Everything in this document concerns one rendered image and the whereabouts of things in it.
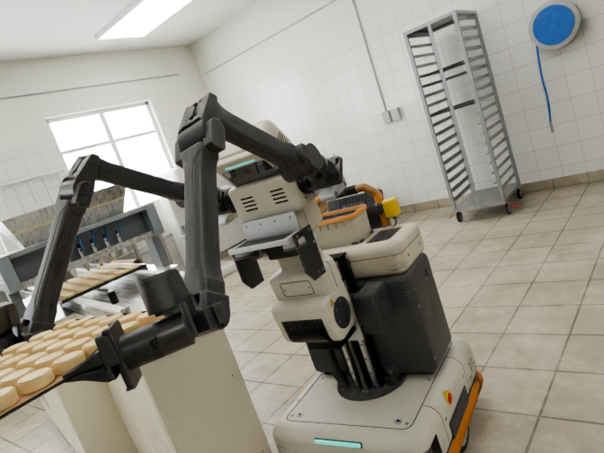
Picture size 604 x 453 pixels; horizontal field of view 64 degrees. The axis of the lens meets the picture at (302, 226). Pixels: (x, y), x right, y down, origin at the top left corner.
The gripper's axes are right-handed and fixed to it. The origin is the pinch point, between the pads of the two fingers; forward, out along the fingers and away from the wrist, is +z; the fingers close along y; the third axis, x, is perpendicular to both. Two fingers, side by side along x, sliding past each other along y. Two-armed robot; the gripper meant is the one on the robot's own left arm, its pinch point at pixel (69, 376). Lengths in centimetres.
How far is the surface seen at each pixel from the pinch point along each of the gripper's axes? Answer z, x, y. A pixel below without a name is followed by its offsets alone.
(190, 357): -1, 97, 31
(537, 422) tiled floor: -108, 76, 98
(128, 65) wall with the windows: 15, 570, -224
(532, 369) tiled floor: -128, 105, 97
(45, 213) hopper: 42, 150, -41
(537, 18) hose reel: -340, 305, -69
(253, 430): -10, 105, 70
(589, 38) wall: -371, 292, -37
